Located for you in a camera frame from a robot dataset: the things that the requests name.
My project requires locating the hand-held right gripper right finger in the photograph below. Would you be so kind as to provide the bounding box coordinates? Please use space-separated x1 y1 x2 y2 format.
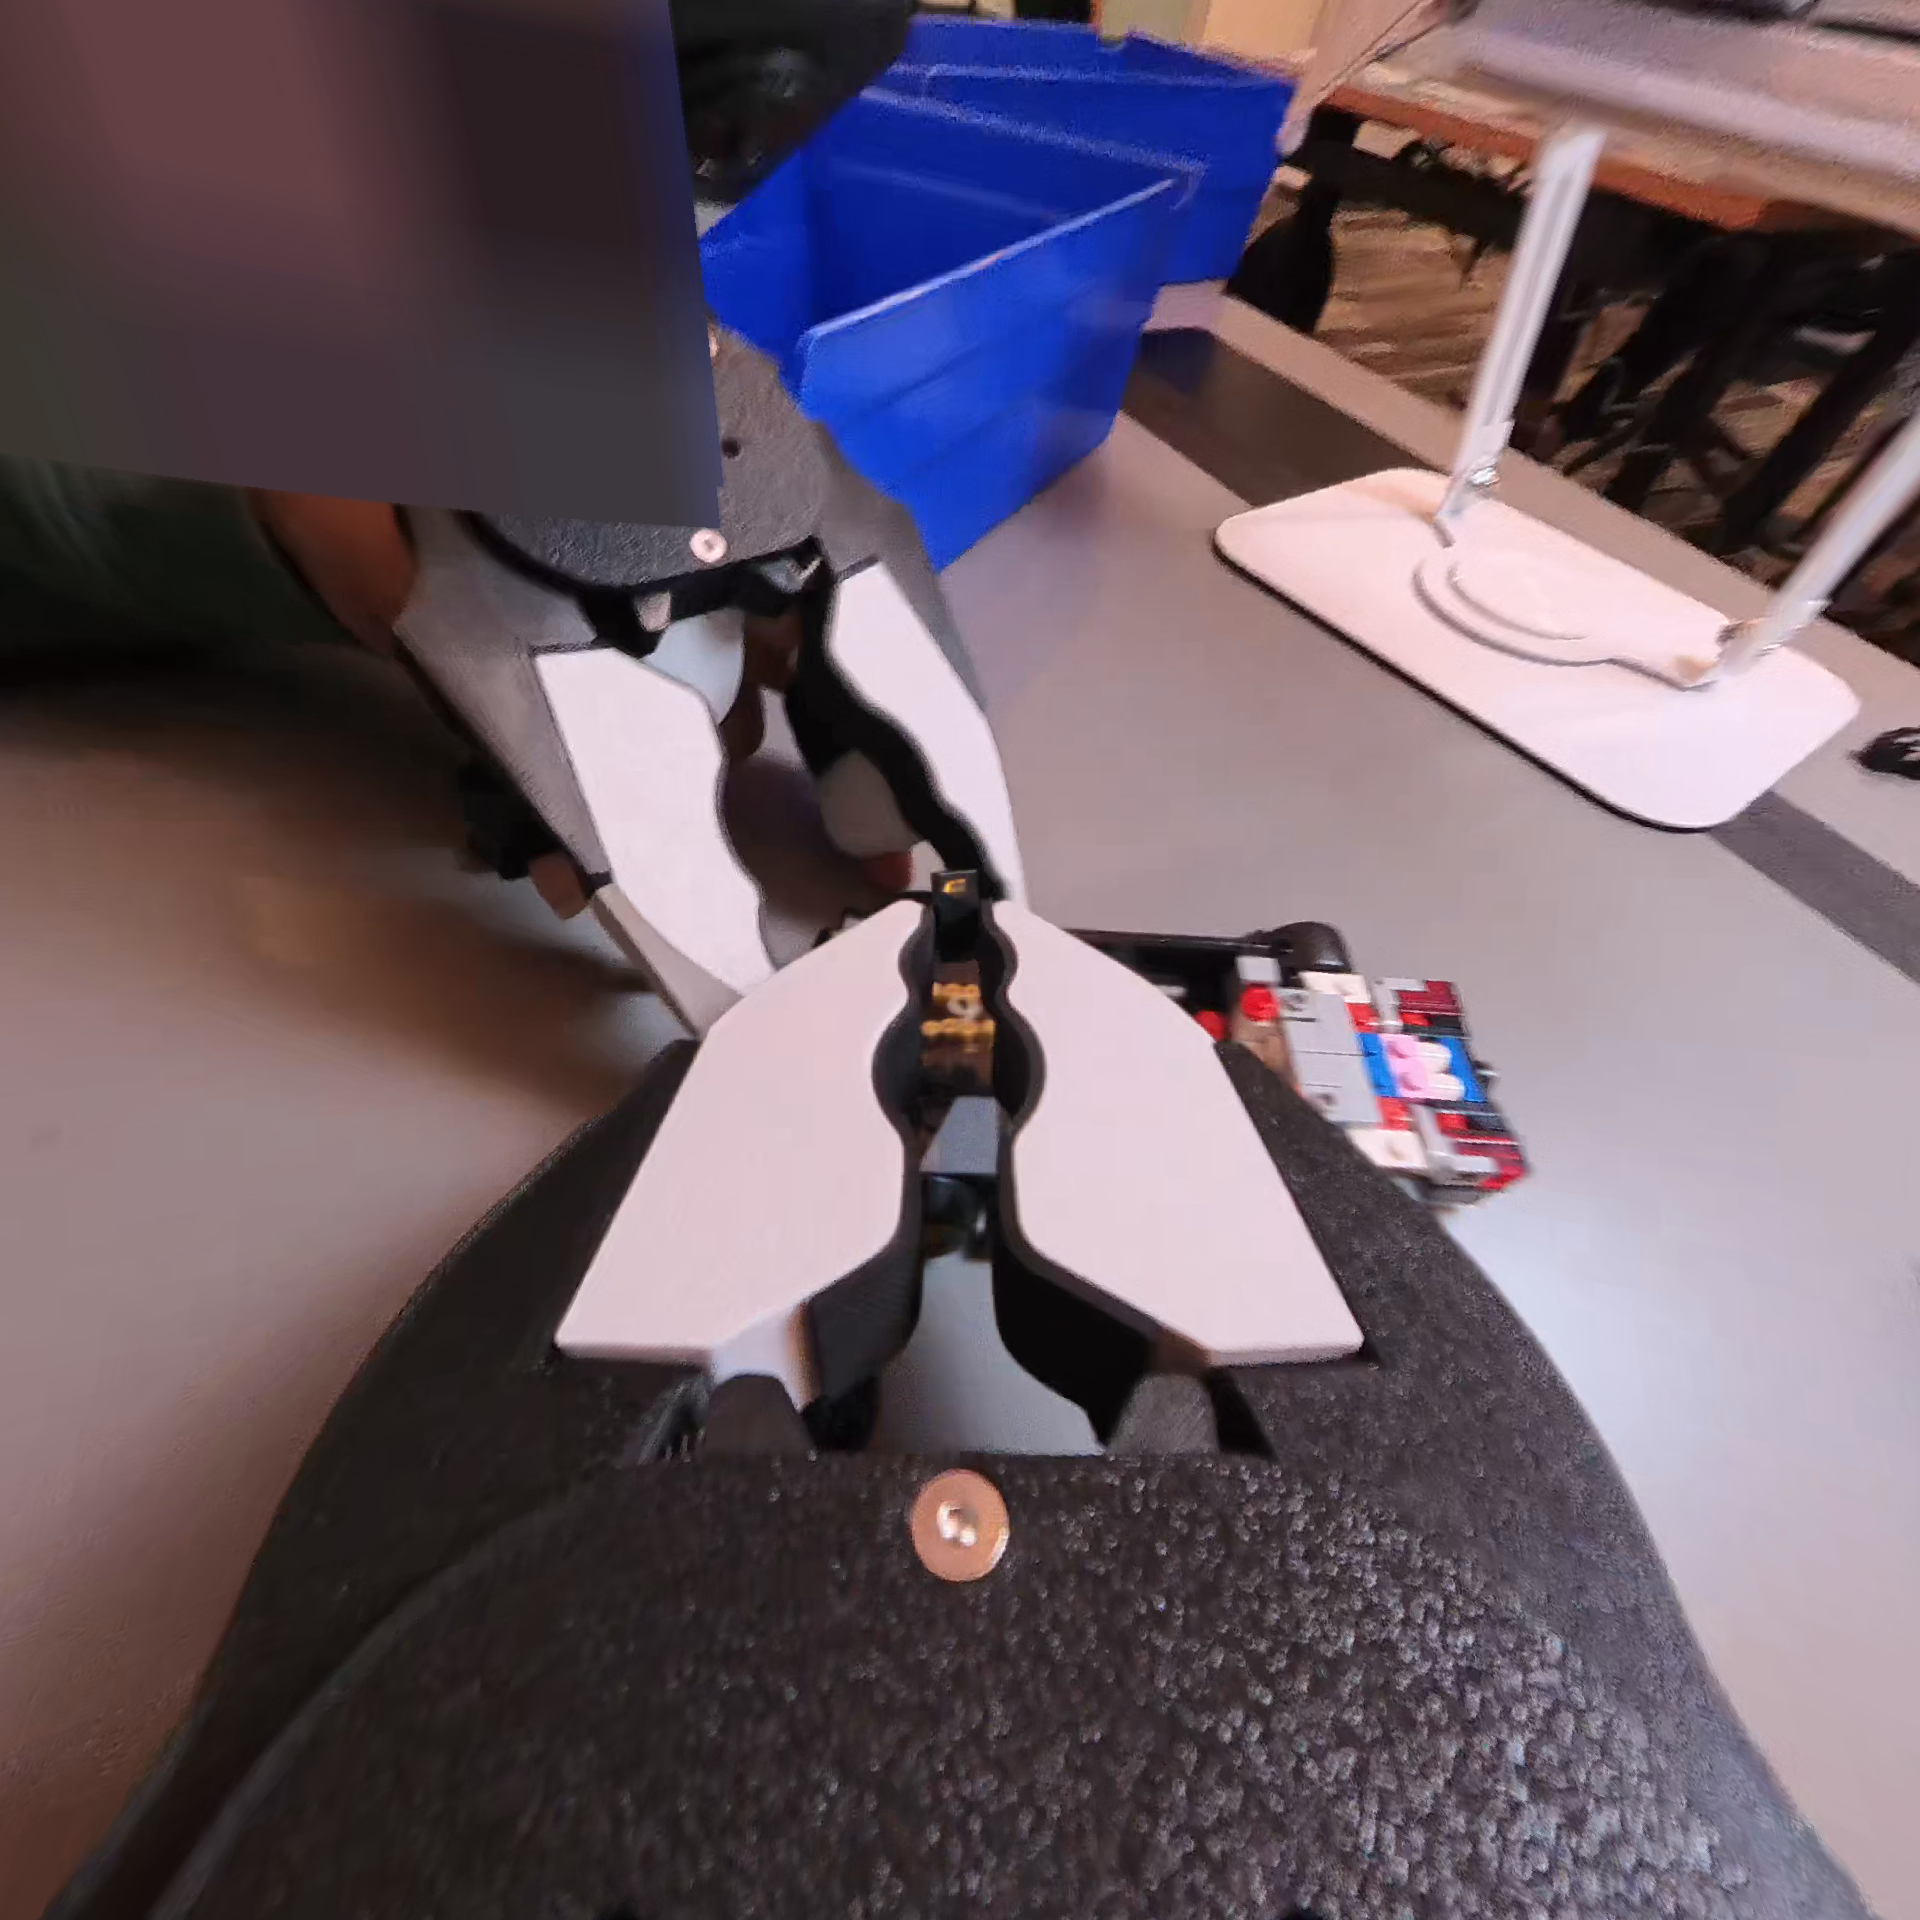
982 901 1366 1449

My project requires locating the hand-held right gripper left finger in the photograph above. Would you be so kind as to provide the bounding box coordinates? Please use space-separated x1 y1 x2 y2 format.
556 904 924 1420

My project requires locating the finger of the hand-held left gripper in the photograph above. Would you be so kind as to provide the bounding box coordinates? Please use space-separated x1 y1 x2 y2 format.
533 615 783 1037
786 559 1028 911

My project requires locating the black lego car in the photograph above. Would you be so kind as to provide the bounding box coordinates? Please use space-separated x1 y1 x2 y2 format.
885 919 1535 1263

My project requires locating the blue plastic bin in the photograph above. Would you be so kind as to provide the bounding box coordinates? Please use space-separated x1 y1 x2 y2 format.
696 89 1203 577
896 17 1299 291

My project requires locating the person's left forearm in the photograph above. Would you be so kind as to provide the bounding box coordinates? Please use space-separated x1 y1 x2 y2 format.
0 457 406 669

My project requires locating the white monitor stand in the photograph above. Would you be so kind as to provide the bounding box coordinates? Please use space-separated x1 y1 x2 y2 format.
1211 31 1920 833

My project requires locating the wooden table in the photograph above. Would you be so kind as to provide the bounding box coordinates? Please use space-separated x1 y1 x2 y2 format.
1327 67 1920 233

